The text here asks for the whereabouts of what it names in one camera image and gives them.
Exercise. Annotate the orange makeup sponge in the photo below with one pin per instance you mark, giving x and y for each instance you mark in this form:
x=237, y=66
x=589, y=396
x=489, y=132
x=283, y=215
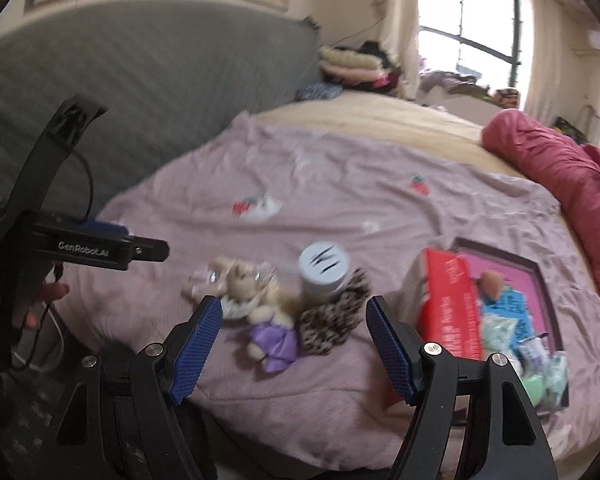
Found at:
x=492, y=282

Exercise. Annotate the green makeup sponge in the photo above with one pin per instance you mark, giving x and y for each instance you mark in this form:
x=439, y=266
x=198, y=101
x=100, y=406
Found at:
x=532, y=390

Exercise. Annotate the dark framed pink tray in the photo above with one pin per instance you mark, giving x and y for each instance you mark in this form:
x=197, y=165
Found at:
x=510, y=270

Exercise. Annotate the beige bed sheet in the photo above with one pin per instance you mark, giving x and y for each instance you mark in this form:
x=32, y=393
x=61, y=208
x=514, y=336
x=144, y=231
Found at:
x=405, y=120

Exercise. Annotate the purple white packet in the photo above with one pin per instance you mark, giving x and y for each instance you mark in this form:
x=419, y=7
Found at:
x=532, y=355

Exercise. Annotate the cream curtain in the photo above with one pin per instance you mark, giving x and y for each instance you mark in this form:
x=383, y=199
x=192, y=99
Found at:
x=397, y=30
x=565, y=60

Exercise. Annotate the white jar with blue lid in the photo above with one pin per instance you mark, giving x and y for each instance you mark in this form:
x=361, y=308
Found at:
x=325, y=265

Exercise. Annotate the window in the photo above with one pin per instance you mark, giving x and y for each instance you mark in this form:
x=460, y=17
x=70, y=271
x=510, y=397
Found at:
x=470, y=25

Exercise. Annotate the red tissue box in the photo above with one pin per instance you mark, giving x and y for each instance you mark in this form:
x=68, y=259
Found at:
x=445, y=305

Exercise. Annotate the red quilt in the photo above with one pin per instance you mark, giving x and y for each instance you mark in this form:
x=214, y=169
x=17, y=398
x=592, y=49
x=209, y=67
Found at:
x=570, y=185

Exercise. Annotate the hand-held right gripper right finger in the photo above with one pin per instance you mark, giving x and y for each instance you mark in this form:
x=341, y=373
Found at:
x=387, y=350

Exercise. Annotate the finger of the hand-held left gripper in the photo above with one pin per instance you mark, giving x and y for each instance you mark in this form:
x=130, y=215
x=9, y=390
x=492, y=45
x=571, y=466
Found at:
x=150, y=250
x=100, y=227

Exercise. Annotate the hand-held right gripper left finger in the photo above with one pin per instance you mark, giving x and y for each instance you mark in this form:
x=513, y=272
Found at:
x=196, y=350

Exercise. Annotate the plush bear with tiara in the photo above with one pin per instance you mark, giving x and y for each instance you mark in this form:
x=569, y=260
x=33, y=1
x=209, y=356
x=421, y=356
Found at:
x=240, y=280

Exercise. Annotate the person's left hand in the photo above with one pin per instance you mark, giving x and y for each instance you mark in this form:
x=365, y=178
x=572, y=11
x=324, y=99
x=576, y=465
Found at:
x=55, y=291

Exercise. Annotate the stack of folded clothes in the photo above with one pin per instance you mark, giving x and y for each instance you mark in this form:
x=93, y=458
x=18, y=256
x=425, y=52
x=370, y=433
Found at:
x=350, y=62

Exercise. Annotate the dark floral cloth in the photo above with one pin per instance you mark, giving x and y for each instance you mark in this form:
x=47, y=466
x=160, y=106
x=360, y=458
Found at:
x=20, y=425

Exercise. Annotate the dark patterned cloth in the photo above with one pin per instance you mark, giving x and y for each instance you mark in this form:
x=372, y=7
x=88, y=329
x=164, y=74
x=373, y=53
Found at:
x=317, y=92

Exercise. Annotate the green white tissue pack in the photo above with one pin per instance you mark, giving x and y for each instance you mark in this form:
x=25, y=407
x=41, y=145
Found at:
x=555, y=375
x=497, y=332

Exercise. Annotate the grey quilted headboard cover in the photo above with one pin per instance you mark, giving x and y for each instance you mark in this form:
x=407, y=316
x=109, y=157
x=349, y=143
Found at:
x=155, y=85

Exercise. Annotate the leopard print scrunchie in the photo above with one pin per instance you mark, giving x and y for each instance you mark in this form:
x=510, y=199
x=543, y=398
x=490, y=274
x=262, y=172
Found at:
x=325, y=325

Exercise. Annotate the pile of clothes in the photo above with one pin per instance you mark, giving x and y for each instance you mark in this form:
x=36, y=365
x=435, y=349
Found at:
x=460, y=85

